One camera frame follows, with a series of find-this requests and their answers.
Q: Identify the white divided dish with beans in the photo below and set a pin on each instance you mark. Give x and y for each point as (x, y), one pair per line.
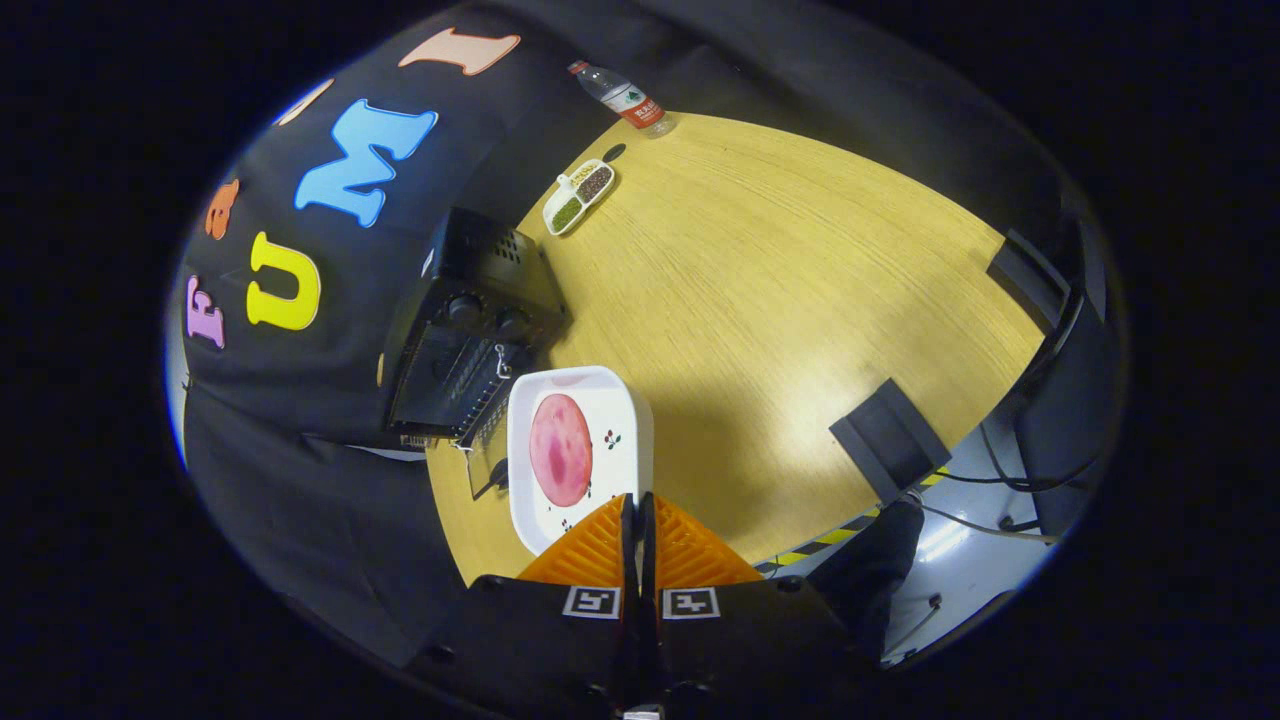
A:
(580, 195)

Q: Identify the pink ham slice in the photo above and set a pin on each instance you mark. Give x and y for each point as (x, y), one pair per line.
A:
(560, 450)

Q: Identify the white square plate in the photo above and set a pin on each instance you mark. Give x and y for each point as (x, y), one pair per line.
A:
(620, 420)

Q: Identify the black table grommet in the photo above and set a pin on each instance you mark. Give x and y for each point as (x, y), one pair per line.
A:
(614, 152)

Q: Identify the black toaster oven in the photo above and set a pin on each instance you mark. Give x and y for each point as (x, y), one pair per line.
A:
(480, 270)

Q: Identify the black equipment stand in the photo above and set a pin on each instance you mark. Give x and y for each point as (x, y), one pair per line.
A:
(1070, 400)

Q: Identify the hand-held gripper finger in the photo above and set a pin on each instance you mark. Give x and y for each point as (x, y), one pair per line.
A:
(629, 550)
(648, 560)

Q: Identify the plastic bottle with red label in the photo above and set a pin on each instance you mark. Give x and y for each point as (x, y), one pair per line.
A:
(630, 102)

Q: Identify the yellow black floor tape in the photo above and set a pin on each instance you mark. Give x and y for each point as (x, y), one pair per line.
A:
(830, 537)

